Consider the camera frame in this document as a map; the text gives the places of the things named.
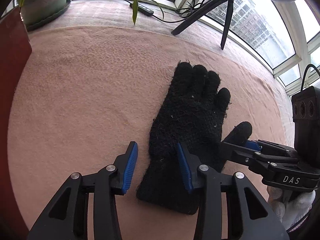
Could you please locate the black knit glove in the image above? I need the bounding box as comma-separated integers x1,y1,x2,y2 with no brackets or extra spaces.
136,62,252,215

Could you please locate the right white gloved hand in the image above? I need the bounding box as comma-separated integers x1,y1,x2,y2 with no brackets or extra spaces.
267,186,316,231

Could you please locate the pink towel mat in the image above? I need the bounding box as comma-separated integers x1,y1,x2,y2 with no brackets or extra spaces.
8,26,287,239

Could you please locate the black inline remote controller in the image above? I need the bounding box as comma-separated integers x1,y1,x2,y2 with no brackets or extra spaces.
130,3,154,17

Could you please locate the dark red cardboard box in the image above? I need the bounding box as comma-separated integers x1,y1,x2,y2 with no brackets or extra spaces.
1,7,32,239

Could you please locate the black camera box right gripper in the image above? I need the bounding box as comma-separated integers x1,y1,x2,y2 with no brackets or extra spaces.
291,86,319,168

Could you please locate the black ring light cable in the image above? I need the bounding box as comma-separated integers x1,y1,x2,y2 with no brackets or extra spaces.
152,0,201,23

